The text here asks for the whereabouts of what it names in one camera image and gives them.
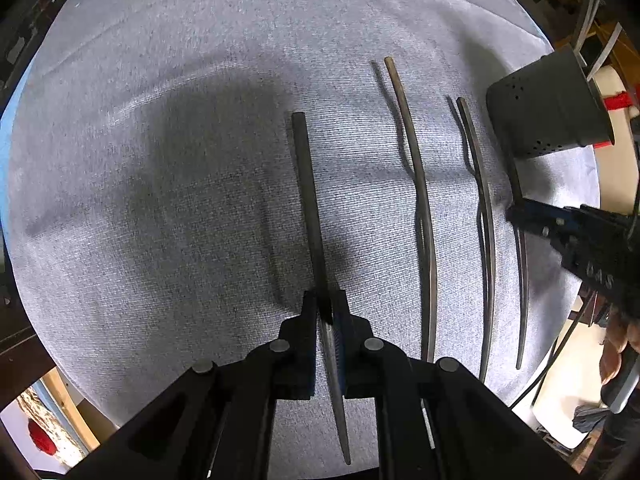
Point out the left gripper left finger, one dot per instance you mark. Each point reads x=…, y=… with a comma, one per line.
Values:
x=215, y=423

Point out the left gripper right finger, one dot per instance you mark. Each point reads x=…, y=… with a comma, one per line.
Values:
x=436, y=420

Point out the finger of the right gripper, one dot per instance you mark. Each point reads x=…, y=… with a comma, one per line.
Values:
x=545, y=220

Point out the dark chopstick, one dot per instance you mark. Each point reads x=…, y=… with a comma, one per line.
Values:
x=521, y=252
x=606, y=51
x=487, y=232
x=588, y=13
x=308, y=197
x=423, y=221

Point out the person right hand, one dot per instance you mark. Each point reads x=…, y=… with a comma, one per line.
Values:
x=621, y=332

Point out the grey perforated utensil holder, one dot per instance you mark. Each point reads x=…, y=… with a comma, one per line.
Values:
x=548, y=106

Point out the red plastic chair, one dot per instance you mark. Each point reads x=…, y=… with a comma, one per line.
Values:
x=624, y=118

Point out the grey table cloth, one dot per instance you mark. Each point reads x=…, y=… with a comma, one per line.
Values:
x=151, y=206

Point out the blue under cloth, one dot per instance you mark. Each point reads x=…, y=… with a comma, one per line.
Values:
x=8, y=119

